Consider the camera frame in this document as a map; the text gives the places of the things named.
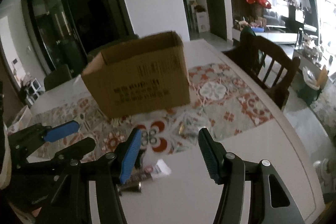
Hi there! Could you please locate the patterned floral table mat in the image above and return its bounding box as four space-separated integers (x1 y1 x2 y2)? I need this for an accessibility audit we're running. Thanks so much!
7 63 273 161

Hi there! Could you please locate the brown cardboard box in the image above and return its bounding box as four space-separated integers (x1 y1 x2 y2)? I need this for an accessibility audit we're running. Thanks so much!
81 31 190 119

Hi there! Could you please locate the white and dark snack sachet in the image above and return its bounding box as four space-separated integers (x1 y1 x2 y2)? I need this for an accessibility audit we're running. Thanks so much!
117 159 171 196

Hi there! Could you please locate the white box in hallway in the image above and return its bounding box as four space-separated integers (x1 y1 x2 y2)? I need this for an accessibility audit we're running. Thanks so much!
196 11 210 33

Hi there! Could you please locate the dark wooden chair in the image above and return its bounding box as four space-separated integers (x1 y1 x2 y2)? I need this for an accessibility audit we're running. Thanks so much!
223 26 301 109

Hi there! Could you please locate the white low tv cabinet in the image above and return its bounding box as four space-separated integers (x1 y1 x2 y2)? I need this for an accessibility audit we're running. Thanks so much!
232 24 300 46

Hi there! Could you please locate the dark upholstered chair back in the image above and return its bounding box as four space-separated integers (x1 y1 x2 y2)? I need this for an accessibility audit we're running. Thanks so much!
43 64 72 91

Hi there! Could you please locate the green bin with bag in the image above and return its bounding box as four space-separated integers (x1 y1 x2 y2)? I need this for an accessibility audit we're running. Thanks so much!
297 65 328 106

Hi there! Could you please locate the white gold-ended snack packet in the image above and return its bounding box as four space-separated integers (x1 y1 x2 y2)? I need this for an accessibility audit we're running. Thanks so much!
177 112 211 137

